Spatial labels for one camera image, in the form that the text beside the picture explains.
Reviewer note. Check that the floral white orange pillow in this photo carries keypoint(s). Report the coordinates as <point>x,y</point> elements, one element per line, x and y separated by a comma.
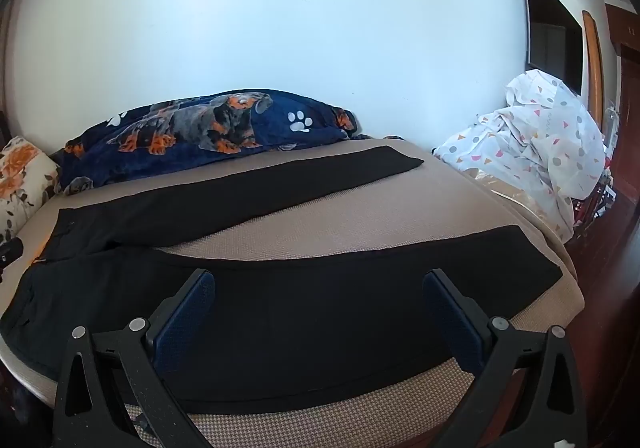
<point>22,178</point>

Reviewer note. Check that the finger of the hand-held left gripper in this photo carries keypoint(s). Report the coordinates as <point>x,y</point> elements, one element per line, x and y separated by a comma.
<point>10,253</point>

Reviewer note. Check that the black wall television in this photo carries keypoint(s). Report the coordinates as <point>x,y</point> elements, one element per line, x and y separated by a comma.
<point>550,28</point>

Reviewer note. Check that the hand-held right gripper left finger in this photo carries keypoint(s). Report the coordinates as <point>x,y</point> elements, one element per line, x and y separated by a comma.
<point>186,323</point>

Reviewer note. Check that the blue dog printed blanket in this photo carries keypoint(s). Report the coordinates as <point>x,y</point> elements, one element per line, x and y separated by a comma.
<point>200,128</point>

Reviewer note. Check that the black pants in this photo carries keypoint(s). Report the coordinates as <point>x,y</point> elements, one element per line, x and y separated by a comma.
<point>300,308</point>

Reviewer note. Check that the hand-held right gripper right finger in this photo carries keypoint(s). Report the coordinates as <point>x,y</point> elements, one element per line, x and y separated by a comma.
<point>456,323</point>

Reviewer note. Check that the beige bed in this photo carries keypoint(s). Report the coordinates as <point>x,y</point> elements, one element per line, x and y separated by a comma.
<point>360,220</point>

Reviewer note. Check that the brown wooden door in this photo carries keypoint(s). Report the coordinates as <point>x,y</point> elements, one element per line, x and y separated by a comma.
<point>625,78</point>

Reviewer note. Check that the clutter of small household things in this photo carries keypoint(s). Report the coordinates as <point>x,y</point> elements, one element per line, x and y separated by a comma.
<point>597,188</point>

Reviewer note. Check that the white cloth with coloured shapes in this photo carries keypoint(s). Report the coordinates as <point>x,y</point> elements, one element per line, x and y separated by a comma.
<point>545,138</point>

